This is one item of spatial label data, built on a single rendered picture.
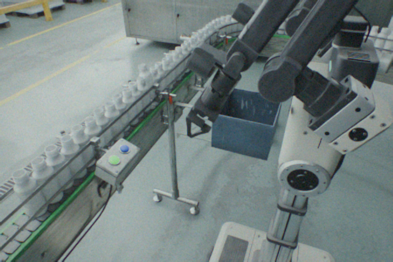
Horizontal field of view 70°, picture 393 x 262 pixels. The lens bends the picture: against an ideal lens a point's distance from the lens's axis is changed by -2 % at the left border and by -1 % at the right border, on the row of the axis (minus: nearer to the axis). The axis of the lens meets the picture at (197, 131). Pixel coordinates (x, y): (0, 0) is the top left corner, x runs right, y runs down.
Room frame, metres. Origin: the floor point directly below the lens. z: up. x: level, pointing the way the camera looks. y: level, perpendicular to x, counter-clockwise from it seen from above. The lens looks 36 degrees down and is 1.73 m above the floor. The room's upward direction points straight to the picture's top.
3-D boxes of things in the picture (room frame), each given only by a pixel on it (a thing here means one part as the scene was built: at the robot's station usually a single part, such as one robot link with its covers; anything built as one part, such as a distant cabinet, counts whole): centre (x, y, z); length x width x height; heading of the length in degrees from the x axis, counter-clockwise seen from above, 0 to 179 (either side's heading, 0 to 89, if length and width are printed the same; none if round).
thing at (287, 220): (0.73, -0.38, 0.65); 0.11 x 0.11 x 0.40; 69
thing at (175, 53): (1.49, 0.12, 1.08); 0.06 x 0.06 x 0.17
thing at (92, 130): (0.84, 0.38, 1.08); 0.06 x 0.06 x 0.17
